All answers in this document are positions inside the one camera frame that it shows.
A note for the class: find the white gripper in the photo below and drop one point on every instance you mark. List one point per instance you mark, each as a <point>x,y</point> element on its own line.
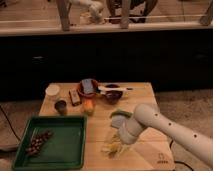
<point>123,144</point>

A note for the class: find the yellow banana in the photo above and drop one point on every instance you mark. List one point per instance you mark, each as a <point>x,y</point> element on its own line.
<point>113,147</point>

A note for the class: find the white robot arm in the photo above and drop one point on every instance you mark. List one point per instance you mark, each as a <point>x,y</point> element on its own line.
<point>145,116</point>

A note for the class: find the orange fruit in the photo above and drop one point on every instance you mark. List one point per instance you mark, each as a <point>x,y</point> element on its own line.
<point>88,106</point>

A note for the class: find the white spoon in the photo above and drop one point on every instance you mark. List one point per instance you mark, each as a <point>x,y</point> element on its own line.
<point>107,89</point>

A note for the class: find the orange-brown bowl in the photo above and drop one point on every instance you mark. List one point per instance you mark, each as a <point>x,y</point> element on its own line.
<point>80,89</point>

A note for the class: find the green plastic tray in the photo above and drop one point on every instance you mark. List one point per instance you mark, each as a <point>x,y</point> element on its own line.
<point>63,151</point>

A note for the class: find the grey-blue can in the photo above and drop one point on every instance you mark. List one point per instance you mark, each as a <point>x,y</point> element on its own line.
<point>87,86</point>

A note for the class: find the brown rectangular block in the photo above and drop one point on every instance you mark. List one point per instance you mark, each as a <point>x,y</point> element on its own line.
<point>75,99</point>

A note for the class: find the dark brown cup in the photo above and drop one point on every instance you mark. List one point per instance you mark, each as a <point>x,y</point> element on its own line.
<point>61,107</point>

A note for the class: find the white cup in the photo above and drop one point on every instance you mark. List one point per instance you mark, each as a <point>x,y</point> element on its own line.
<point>53,92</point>

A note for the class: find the bunch of dark grapes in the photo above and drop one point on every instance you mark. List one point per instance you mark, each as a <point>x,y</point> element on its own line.
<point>37,142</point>

